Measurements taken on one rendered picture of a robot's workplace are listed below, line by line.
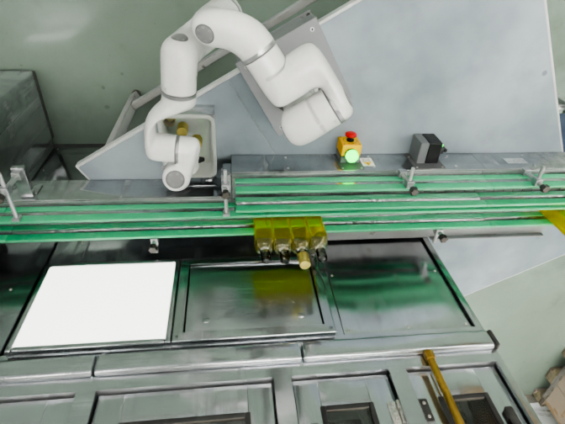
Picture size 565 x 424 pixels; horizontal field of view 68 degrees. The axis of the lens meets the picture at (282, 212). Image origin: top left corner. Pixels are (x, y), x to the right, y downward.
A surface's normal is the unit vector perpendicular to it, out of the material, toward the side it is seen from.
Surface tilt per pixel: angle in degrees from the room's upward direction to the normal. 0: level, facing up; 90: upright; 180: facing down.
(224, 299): 90
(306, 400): 90
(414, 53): 0
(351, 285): 90
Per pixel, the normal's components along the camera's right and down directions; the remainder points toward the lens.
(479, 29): 0.11, 0.58
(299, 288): 0.05, -0.81
